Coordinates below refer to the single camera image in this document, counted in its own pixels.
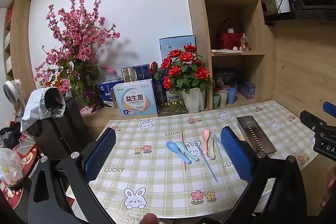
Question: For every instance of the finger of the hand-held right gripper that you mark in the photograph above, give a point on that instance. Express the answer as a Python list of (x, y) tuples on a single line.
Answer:
[(311, 119), (330, 108)]

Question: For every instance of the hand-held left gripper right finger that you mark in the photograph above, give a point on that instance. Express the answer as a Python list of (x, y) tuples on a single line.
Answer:
[(236, 155)]

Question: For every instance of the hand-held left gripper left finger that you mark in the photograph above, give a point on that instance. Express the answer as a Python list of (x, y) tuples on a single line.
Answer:
[(99, 153)]

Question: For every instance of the green chopstick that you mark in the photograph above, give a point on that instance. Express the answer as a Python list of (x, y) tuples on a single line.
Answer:
[(220, 155)]

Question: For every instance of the beige spoon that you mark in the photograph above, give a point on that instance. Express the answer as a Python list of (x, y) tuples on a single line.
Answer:
[(210, 153)]

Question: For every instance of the metal utensil tray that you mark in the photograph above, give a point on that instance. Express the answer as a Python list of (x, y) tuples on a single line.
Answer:
[(256, 134)]

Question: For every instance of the blue chopstick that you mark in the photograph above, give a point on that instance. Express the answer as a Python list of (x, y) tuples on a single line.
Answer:
[(206, 162)]

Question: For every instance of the pink spoon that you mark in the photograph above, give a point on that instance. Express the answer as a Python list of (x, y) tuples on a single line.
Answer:
[(205, 134)]

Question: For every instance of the pink chopstick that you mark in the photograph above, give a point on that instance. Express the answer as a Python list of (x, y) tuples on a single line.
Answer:
[(183, 158), (182, 145)]

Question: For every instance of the green spoon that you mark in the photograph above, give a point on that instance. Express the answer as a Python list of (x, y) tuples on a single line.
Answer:
[(181, 146)]

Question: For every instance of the blue spoon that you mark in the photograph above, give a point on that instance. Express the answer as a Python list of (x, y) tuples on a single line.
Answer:
[(172, 146)]

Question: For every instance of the person's left hand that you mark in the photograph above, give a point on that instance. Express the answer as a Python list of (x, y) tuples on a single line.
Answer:
[(149, 219)]

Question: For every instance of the black chair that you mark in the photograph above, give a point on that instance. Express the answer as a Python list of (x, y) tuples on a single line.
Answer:
[(60, 129)]

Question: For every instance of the beige cup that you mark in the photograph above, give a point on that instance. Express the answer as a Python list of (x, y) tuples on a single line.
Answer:
[(223, 98)]

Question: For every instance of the green cup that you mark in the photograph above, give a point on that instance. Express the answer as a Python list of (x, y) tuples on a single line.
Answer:
[(215, 100)]

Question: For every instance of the blue cup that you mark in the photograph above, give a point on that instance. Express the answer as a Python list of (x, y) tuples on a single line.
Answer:
[(231, 96)]

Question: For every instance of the light blue carton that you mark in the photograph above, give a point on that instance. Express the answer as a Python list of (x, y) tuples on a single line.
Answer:
[(134, 100)]

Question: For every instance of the blue and white box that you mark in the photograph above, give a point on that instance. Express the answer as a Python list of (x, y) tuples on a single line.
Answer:
[(106, 90)]

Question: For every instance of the checked bunny print tablecloth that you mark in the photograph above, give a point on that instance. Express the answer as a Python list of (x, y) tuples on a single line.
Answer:
[(157, 182)]

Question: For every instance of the purple box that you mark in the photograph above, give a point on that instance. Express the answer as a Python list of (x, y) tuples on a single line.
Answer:
[(246, 89)]

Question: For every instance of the pink cup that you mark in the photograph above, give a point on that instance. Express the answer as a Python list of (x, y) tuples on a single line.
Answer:
[(225, 87)]

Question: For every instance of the dark gold patterned box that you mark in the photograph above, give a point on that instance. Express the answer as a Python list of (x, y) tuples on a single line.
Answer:
[(172, 108)]

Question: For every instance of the white and grey cloth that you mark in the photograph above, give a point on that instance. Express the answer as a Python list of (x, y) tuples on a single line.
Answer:
[(34, 106)]

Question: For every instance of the silver and dark blue box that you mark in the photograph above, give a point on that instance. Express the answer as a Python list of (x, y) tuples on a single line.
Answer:
[(136, 73)]

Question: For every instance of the clear plastic bag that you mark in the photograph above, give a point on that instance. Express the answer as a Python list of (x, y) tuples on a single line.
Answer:
[(9, 166)]

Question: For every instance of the glass perfume bottle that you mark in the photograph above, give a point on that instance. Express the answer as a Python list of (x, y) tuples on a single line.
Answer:
[(244, 43)]

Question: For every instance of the white fan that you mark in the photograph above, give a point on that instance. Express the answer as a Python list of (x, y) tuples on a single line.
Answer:
[(11, 95)]

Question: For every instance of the red rose bouquet white vase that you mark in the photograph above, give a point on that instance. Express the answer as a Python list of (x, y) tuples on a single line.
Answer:
[(183, 56)]

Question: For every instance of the red basket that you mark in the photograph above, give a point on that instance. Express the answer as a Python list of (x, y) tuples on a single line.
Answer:
[(228, 40)]

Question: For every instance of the pink blossom flower arrangement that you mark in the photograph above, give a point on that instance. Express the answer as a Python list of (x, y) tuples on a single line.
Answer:
[(76, 37)]

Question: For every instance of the tall light blue box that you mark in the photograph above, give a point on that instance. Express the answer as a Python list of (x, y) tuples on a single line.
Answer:
[(170, 45)]

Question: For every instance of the wooden shelf unit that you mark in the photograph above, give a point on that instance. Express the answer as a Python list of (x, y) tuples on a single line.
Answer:
[(199, 29)]

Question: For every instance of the white wall outlet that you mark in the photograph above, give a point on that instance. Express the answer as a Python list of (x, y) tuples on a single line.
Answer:
[(105, 62)]

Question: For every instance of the black wall shelf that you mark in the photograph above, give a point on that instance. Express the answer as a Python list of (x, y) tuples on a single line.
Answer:
[(299, 16)]

